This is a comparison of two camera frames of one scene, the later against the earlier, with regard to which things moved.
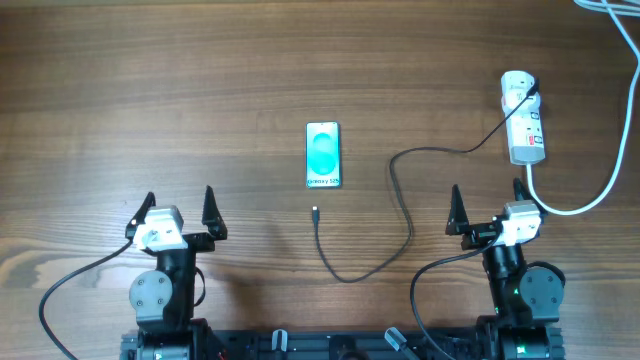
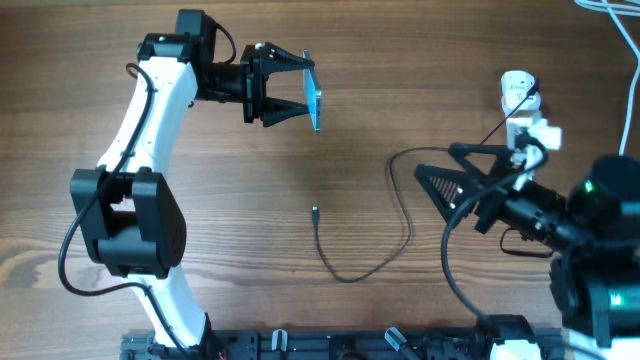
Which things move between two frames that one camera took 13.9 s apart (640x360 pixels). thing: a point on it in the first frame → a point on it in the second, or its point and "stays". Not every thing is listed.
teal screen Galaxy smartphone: [323, 155] → [314, 96]
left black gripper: [203, 242] → [253, 81]
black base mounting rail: [337, 344] stays
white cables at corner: [623, 7] stays
